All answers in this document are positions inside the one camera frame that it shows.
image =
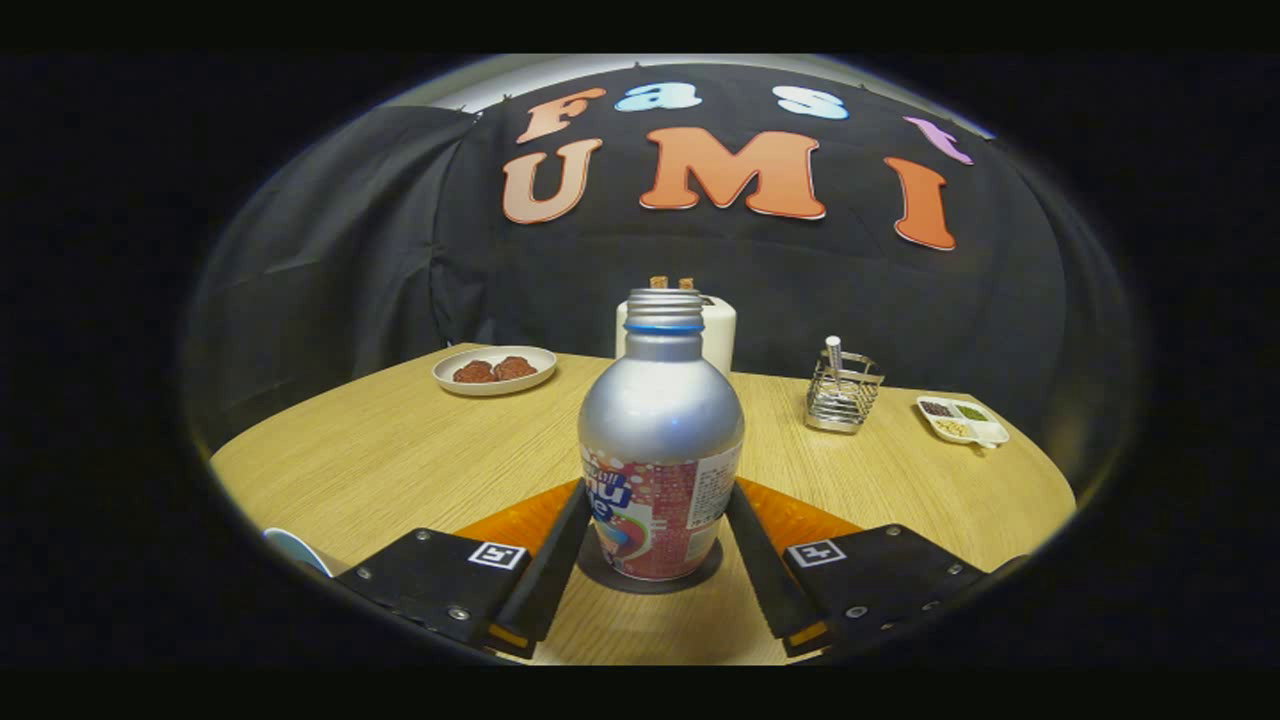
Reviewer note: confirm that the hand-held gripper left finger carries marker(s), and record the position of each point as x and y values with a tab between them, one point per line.
555	570

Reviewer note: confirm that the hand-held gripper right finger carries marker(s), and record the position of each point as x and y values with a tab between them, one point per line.
762	570

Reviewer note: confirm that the dark round coaster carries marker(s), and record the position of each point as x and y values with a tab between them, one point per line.
600	582

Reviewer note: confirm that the silver juice bottle pink label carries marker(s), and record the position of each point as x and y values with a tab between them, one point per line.
660	410

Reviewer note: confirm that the white cup blue inside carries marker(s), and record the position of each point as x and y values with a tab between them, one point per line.
295	550

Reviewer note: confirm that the white round plate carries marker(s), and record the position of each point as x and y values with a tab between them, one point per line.
495	389

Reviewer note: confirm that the wooden table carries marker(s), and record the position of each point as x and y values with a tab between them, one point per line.
400	450

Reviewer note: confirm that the red food piece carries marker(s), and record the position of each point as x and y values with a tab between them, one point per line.
515	368
474	372

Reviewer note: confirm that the white toaster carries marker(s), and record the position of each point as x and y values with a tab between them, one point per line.
720	340

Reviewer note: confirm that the white divided dish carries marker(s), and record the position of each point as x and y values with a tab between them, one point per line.
965	420

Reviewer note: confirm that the black backdrop cloth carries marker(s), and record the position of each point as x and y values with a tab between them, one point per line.
350	250

